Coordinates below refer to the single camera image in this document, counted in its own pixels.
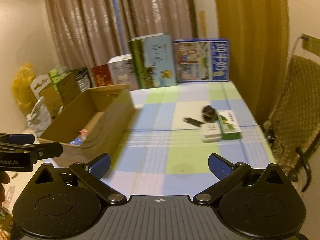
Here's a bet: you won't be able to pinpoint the person's left hand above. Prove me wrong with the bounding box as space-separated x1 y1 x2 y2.
0 171 10 205

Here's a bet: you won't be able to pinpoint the blue packet in box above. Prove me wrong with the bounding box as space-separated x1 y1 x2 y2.
69 128 89 146

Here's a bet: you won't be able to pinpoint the green white medicine box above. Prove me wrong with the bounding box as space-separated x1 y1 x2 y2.
217 110 242 140

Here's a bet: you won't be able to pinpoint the white power adapter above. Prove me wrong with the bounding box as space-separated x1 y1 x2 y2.
199 122 222 142

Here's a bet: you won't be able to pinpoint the yellow plastic bag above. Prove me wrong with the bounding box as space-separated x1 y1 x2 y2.
11 62 36 116

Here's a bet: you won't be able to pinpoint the brown cardboard box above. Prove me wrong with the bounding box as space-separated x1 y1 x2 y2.
38 85 135 167

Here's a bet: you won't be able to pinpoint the black usb stick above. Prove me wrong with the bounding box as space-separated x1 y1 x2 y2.
183 117 204 127

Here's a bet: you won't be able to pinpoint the dark velvet scrunchie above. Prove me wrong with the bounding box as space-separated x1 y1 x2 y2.
201 105 217 122

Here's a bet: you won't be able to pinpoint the checkered bed sheet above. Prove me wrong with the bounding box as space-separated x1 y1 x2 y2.
49 80 276 197

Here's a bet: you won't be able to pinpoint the quilted olive chair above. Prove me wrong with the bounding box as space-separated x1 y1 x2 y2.
262 55 319 194

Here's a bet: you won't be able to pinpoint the red gift box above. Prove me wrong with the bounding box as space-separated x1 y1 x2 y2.
92 64 113 87

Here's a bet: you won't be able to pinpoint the white appliance box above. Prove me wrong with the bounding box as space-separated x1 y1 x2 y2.
107 54 139 90

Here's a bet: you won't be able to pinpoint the blue milk carton box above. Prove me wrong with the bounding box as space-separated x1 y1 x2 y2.
172 38 230 82

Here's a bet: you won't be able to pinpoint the green light-blue milk box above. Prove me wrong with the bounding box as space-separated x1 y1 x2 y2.
129 33 176 89

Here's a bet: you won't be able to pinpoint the beige curtain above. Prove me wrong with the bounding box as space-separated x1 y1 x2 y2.
45 0 197 69

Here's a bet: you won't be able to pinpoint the yellow-brown curtain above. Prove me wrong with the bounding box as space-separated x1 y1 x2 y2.
215 0 289 124

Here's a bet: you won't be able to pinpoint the beige wall socket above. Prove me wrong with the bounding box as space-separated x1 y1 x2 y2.
301 34 320 56

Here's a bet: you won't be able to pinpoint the black charger cable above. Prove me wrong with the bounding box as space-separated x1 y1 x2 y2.
290 36 309 61

